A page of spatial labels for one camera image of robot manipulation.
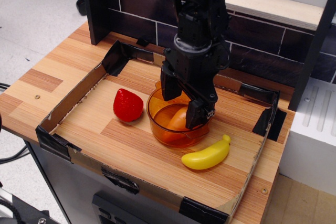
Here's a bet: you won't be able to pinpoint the dark brick backsplash panel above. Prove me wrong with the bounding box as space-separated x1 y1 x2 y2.
85 0 335 110

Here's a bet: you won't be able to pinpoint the red toy strawberry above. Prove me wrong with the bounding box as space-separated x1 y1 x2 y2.
113 89 144 122

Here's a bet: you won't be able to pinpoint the white ribbed block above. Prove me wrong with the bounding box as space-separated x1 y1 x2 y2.
279 78 335 195

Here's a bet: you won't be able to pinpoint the yellow toy banana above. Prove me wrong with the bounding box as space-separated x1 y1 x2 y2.
181 134 231 170

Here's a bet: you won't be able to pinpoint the transparent orange plastic pot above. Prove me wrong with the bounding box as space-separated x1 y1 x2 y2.
146 82 209 147

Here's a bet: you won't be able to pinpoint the orange toy carrot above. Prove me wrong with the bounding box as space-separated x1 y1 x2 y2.
162 106 187 143

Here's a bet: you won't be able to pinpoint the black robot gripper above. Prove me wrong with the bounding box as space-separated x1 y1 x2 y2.
160 44 218 130

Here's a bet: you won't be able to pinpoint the taped cardboard fence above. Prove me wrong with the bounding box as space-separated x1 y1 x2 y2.
36 41 290 223

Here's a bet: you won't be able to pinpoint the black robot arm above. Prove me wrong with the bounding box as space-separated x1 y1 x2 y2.
161 0 230 130

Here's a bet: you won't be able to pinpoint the black cables on floor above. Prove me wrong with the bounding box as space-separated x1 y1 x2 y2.
0 82 30 166

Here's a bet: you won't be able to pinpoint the black metal bracket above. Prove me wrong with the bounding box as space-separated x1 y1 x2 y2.
1 188 56 223

